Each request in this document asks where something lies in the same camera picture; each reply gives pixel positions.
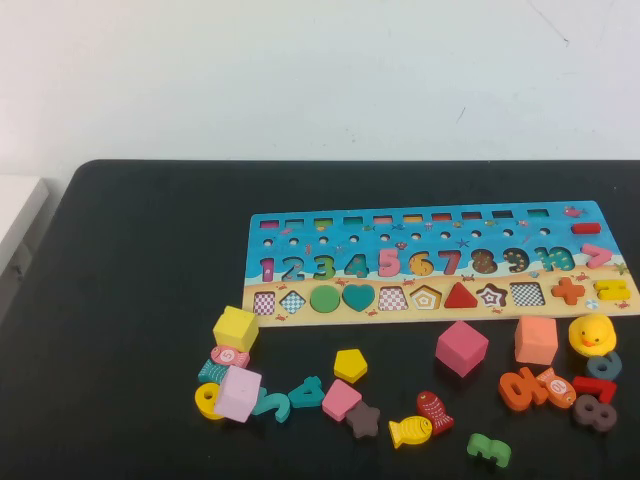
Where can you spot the yellow pentagon piece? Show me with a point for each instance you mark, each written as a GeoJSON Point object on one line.
{"type": "Point", "coordinates": [350, 364]}

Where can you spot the colourful wooden puzzle board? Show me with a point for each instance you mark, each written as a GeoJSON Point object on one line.
{"type": "Point", "coordinates": [350, 250]}

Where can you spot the green circle piece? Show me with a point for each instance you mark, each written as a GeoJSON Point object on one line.
{"type": "Point", "coordinates": [325, 299]}

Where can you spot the pink number five piece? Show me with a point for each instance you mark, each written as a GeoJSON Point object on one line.
{"type": "Point", "coordinates": [386, 257]}

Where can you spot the teal heart piece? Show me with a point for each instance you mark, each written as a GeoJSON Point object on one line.
{"type": "Point", "coordinates": [358, 297]}

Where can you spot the red triangle piece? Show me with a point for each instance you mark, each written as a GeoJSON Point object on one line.
{"type": "Point", "coordinates": [460, 300]}

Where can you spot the teal number four piece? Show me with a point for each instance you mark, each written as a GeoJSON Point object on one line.
{"type": "Point", "coordinates": [310, 395]}

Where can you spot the pink trapezoid piece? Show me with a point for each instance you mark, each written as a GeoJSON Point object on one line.
{"type": "Point", "coordinates": [341, 400]}

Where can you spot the teal number two piece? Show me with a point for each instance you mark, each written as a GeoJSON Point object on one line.
{"type": "Point", "coordinates": [277, 407]}

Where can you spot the brown star piece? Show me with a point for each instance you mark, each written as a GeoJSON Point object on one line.
{"type": "Point", "coordinates": [363, 421]}

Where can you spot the yellow number piece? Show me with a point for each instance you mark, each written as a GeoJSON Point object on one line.
{"type": "Point", "coordinates": [202, 402]}

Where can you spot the orange plus sign piece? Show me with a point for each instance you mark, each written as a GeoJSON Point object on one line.
{"type": "Point", "coordinates": [568, 291]}

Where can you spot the green number three piece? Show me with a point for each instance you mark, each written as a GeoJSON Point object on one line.
{"type": "Point", "coordinates": [480, 442]}

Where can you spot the red minus bar piece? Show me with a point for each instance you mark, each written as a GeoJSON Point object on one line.
{"type": "Point", "coordinates": [585, 229]}

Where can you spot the pink greater-than sign piece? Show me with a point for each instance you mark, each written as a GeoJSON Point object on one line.
{"type": "Point", "coordinates": [602, 256]}

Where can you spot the yellow equals sign piece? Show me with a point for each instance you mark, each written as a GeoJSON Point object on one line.
{"type": "Point", "coordinates": [611, 290]}

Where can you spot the grey-blue number nine piece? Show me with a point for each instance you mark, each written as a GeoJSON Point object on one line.
{"type": "Point", "coordinates": [592, 372]}

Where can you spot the red number seven piece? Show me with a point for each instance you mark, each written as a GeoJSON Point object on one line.
{"type": "Point", "coordinates": [595, 385]}

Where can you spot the brown number eight piece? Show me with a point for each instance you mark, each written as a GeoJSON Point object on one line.
{"type": "Point", "coordinates": [595, 411]}

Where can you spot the yellow cube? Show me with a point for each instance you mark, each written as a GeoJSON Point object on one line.
{"type": "Point", "coordinates": [235, 330]}

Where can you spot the pink fish with five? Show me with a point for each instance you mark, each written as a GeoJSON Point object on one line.
{"type": "Point", "coordinates": [227, 356]}

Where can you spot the teal striped fish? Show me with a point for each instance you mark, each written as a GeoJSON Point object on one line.
{"type": "Point", "coordinates": [212, 372]}

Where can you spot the light pink cube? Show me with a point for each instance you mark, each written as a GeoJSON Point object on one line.
{"type": "Point", "coordinates": [237, 395]}

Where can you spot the magenta cube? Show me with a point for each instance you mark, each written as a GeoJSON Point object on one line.
{"type": "Point", "coordinates": [460, 347]}

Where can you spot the red fish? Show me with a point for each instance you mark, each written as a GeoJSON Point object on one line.
{"type": "Point", "coordinates": [434, 412]}

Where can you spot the yellow fish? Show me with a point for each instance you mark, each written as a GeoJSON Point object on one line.
{"type": "Point", "coordinates": [412, 430]}

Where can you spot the salmon cube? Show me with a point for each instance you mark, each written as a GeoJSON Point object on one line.
{"type": "Point", "coordinates": [535, 340]}

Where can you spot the orange fish with ten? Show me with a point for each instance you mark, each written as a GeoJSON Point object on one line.
{"type": "Point", "coordinates": [557, 387]}

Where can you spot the yellow rubber duck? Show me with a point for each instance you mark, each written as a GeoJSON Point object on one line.
{"type": "Point", "coordinates": [592, 335]}

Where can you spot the white side table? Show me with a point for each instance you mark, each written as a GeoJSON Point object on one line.
{"type": "Point", "coordinates": [20, 215]}

